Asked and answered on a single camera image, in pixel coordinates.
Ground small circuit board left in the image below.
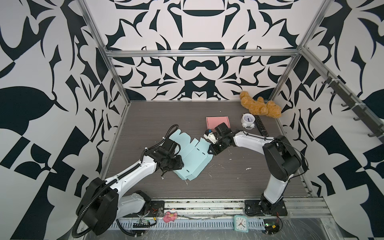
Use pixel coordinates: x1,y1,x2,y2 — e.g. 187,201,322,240
132,218,157,229

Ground small circuit board right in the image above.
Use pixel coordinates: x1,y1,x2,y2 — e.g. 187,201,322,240
262,218,283,236

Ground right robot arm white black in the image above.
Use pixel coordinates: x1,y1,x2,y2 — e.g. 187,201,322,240
204,123,303,209

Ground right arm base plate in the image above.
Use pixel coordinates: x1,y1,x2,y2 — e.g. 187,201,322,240
245,200,288,217

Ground brown teddy bear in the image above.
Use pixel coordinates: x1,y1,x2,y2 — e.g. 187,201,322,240
240,91,282,119

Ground pink paper box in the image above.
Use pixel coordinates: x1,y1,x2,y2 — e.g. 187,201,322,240
206,117,231,130

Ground light blue paper box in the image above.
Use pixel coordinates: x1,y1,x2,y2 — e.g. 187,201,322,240
170,130,213,181

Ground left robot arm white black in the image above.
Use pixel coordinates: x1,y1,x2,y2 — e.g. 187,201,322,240
71,138,184,238

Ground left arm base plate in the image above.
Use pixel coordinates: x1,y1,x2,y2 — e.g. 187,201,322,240
124,201,165,218

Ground pink small toy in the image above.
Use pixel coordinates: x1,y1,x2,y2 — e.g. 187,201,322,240
163,211,178,223

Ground white alarm clock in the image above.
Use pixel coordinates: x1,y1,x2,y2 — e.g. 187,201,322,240
241,113,256,130

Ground small circuit board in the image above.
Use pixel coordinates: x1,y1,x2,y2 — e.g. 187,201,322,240
262,218,283,236
132,218,157,229

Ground teal square clock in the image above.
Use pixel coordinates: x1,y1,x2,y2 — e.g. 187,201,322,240
234,215,249,233

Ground black remote control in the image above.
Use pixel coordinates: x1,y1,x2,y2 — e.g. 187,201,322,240
254,115,269,137

